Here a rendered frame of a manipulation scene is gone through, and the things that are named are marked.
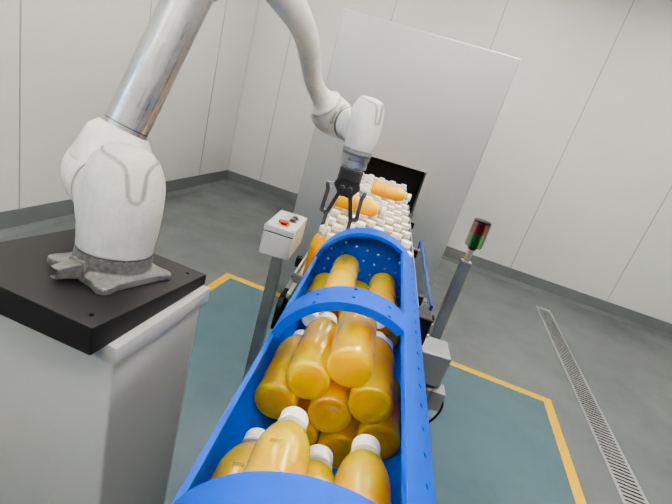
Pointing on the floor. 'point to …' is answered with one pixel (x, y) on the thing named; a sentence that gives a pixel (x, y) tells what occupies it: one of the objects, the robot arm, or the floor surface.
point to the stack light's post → (450, 298)
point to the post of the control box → (264, 310)
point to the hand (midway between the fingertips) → (335, 228)
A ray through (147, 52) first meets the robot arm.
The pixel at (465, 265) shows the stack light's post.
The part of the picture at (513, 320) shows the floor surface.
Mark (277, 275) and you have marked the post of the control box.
